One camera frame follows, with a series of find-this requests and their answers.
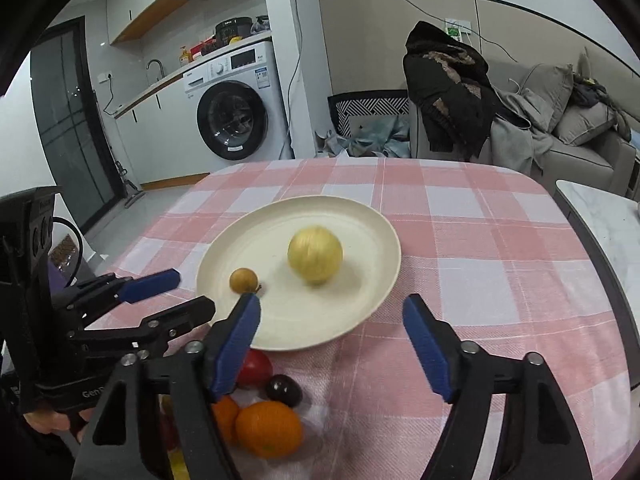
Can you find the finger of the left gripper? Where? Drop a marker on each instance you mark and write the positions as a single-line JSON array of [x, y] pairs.
[[153, 334], [108, 291]]

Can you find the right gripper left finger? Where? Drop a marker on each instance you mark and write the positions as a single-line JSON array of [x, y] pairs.
[[123, 439]]

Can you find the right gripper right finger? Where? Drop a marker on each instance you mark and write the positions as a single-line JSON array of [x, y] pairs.
[[538, 439]]

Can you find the orange tangerine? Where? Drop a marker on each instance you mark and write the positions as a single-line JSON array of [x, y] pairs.
[[226, 411], [269, 430]]

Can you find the dark cherry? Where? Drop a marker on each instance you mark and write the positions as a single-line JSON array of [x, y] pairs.
[[284, 389]]

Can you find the brown longan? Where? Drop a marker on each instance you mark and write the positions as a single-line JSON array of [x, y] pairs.
[[244, 281]]

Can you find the green-yellow citrus fruit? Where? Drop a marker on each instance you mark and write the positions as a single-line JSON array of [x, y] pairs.
[[315, 254]]

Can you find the person's left hand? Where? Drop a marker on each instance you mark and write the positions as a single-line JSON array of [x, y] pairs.
[[47, 421]]

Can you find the cream round plate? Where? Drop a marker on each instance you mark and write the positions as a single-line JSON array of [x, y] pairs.
[[299, 312]]

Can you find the white kitchen cabinet counter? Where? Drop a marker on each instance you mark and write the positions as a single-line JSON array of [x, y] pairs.
[[159, 130]]

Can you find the pink checkered tablecloth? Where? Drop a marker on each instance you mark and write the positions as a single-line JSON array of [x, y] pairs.
[[490, 253]]

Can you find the black glass door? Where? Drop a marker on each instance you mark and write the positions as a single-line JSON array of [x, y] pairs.
[[70, 124]]

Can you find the white washing machine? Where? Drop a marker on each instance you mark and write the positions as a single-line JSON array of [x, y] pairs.
[[238, 108]]

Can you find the yellow bottle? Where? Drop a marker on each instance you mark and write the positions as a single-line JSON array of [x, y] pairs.
[[185, 56]]

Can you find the grey sofa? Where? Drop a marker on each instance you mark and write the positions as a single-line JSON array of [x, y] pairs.
[[606, 162]]

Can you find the grey blanket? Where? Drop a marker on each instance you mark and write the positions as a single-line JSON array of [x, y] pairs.
[[519, 136]]

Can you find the black rice cooker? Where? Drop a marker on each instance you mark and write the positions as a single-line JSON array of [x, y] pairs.
[[233, 27]]

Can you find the black patterned basket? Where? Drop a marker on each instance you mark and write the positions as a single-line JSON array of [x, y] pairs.
[[373, 123]]

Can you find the grey cushion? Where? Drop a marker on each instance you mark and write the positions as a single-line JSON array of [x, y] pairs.
[[579, 125], [552, 83]]

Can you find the black jacket on chair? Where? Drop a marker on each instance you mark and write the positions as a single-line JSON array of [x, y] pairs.
[[448, 81]]

